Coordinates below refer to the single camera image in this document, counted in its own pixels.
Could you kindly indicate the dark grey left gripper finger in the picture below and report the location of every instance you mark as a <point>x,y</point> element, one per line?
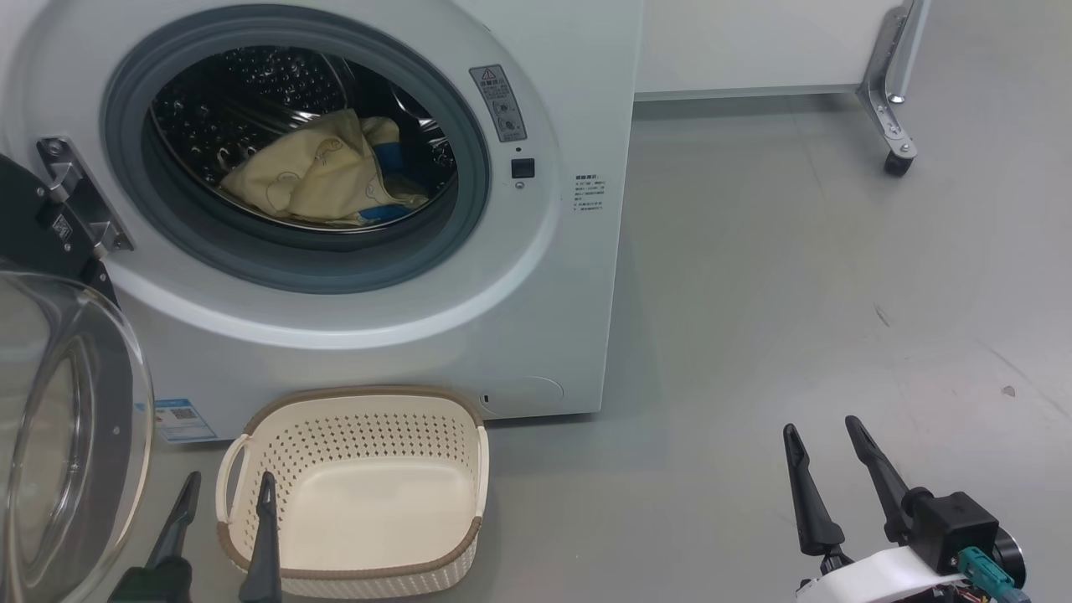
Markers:
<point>177,532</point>
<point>264,561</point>

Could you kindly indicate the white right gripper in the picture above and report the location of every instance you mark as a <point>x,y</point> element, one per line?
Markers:
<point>879,578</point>

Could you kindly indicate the grey washing machine door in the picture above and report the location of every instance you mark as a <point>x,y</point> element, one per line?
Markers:
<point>109,419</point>

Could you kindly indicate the cream printed garment blue collar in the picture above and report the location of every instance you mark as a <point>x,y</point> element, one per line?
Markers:
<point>310,172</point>

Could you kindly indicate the cream garment with blue cuffs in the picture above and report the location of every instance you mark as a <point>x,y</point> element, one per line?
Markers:
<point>402,197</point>

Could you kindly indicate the metal door hinge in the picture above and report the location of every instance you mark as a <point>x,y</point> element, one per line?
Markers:
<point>75,193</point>

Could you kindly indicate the white front-load washing machine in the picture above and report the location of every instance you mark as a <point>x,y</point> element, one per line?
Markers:
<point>544,318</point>

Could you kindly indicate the stainless steel washing machine drum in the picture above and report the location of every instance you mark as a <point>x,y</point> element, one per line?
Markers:
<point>218,100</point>

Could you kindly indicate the black door latch socket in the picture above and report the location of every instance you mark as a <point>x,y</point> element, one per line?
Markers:
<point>523,167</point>

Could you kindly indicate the cream perforated laundry basket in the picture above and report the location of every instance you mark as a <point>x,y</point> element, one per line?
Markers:
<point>360,511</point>

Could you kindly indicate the blue energy label sticker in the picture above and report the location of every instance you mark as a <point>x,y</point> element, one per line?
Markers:
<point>184,419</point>

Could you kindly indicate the round drain filter cover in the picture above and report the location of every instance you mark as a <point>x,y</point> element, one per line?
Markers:
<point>523,396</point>

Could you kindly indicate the grey caster foot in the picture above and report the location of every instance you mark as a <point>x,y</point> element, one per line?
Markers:
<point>888,109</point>

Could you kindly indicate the small printed text label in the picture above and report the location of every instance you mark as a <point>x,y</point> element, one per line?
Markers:
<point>590,193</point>

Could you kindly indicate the white partition panel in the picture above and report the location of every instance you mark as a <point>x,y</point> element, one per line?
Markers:
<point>754,42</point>

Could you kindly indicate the grey warning sticker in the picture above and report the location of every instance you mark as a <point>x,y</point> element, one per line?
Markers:
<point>498,103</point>

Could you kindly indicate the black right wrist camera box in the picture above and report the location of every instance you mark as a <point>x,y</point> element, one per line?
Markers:
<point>955,528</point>

